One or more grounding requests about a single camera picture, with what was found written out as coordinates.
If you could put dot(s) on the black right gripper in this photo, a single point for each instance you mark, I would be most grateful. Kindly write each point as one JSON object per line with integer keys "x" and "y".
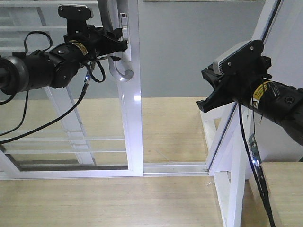
{"x": 253, "y": 87}

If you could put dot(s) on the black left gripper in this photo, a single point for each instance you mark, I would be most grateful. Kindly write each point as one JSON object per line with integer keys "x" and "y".
{"x": 81, "y": 47}

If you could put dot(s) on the grey metal door handle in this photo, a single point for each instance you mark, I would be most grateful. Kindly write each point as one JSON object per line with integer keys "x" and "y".
{"x": 119, "y": 62}

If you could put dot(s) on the white framed sliding glass door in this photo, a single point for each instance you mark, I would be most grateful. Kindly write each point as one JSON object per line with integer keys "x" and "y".
{"x": 87, "y": 129}

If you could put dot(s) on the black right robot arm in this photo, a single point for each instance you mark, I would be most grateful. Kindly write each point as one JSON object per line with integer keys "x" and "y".
{"x": 294, "y": 132}

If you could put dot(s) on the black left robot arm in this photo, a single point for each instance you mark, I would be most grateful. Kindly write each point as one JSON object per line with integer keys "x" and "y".
{"x": 21, "y": 71}

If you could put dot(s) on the grey door lock plate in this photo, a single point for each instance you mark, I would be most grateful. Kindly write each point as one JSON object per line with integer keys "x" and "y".
{"x": 124, "y": 26}

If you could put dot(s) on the light wooden block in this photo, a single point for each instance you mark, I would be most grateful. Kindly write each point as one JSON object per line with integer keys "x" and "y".
{"x": 285, "y": 185}

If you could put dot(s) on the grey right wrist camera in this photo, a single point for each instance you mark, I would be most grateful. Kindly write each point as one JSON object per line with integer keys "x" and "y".
{"x": 237, "y": 57}

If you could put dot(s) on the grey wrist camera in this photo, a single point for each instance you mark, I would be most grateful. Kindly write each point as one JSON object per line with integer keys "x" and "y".
{"x": 237, "y": 57}
{"x": 75, "y": 12}

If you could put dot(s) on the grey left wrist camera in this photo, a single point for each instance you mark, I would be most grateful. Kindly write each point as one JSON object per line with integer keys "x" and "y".
{"x": 75, "y": 12}

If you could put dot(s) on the white fixed door frame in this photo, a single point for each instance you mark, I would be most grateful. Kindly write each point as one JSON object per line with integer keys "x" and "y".
{"x": 128, "y": 84}

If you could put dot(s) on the white wooden support bracket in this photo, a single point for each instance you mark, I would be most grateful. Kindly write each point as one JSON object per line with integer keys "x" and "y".
{"x": 226, "y": 160}

